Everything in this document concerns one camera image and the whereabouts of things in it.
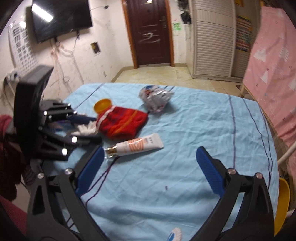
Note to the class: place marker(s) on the white gloved left hand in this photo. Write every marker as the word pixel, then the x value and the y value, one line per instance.
pixel 84 129

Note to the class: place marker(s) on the white louvered wardrobe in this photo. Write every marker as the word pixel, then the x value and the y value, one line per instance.
pixel 214 35

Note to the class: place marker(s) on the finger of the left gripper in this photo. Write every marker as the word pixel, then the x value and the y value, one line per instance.
pixel 85 140
pixel 80 119

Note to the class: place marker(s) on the black bags on hook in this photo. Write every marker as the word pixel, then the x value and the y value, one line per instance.
pixel 183 6

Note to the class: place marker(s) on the black wall television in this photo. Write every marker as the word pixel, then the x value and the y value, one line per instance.
pixel 52 18

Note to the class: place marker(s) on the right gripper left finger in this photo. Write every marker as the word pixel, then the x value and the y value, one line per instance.
pixel 45 220

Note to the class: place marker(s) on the dark brown door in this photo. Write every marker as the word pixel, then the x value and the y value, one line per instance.
pixel 149 32

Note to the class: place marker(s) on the white orange cream tube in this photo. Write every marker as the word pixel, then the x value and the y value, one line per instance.
pixel 134 146

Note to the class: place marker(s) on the silver snack wrapper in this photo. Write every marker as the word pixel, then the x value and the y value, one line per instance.
pixel 155 98

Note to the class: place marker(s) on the orange plastic lid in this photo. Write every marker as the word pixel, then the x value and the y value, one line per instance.
pixel 102 105

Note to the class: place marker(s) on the colourful wall chart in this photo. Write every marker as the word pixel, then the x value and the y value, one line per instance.
pixel 243 33

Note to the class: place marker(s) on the white power strip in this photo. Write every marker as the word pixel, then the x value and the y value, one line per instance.
pixel 13 77

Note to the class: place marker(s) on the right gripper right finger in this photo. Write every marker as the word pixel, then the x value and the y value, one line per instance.
pixel 244 210

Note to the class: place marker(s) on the pink patterned curtain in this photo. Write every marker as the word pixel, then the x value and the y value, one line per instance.
pixel 270 74

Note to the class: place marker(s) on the red knitted hat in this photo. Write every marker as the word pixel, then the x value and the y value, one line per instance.
pixel 117 123

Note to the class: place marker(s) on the eye chart poster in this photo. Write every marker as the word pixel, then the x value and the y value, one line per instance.
pixel 22 54

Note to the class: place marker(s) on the light blue bed sheet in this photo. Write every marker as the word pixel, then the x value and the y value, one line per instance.
pixel 144 196

